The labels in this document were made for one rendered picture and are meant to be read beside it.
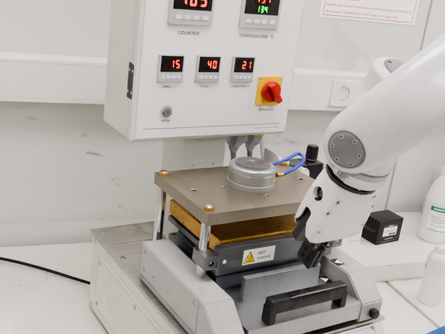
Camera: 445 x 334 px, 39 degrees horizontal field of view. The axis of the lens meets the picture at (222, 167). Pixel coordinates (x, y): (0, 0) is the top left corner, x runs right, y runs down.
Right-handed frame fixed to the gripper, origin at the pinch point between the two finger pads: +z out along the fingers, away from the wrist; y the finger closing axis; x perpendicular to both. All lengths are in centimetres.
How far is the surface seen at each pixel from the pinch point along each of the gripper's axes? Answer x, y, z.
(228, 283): 5.6, -7.8, 11.2
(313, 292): -3.8, 0.1, 4.8
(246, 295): 1.6, -7.2, 9.8
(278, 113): 32.3, 14.0, -1.5
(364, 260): 22, 51, 37
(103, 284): 26.7, -17.0, 33.1
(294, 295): -3.6, -3.5, 4.7
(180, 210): 20.2, -10.2, 8.6
